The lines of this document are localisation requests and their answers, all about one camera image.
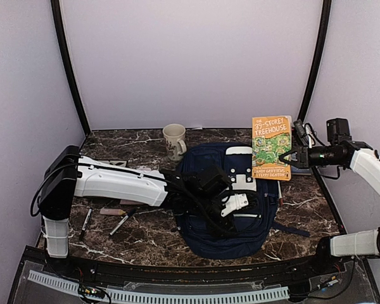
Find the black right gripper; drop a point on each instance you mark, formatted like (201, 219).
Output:
(304, 159)

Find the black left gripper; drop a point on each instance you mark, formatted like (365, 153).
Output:
(221, 229)

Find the orange 39-Storey Treehouse book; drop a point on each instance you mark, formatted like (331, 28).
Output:
(271, 137)

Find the navy blue student backpack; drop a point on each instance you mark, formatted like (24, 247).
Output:
(235, 159)

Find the pink Taming of Shrew book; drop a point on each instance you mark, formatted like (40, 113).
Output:
(142, 186)

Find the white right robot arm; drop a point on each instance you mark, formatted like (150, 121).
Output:
(343, 153)

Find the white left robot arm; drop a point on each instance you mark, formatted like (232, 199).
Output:
(71, 175)

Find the dark blue hardcover book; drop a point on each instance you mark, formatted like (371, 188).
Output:
(300, 171)

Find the red tipped white pen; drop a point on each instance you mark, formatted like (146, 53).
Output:
(280, 198)

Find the cream seashell mug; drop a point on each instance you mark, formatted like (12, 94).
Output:
(174, 135)

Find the blue capped marker pen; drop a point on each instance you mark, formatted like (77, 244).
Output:
(124, 219)

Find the pink crayon shaped eraser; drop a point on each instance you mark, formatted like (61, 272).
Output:
(112, 212)

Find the black marker pen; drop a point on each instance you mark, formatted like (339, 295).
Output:
(85, 224)

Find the white cable duct strip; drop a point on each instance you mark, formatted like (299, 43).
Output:
(155, 295)

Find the black front table rail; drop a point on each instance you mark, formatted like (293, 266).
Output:
(94, 270)

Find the black right frame post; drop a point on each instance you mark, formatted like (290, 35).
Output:
(316, 59)

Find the black frame post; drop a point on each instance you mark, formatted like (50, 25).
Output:
(316, 59)
(67, 65)

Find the black left frame post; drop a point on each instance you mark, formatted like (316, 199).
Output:
(67, 65)

